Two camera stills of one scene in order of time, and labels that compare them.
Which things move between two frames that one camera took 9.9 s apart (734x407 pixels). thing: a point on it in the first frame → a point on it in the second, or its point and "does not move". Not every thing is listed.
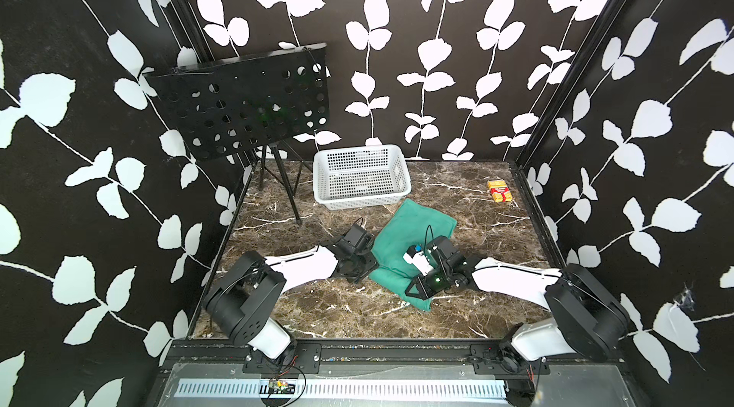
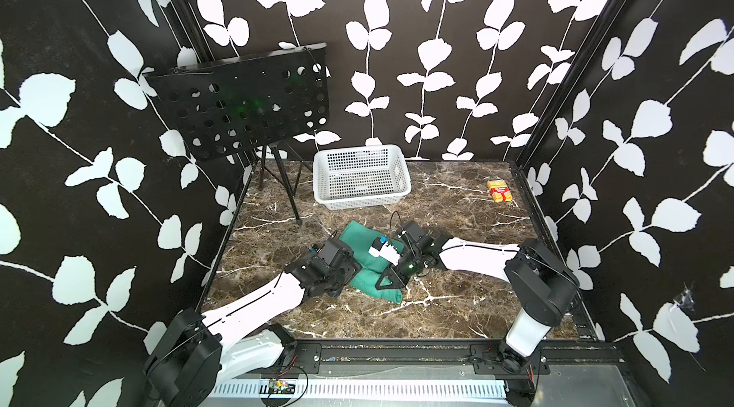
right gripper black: [421, 291] → [395, 279]
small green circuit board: [280, 387] does not move
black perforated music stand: [247, 102] does not move
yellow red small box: [499, 191] does not move
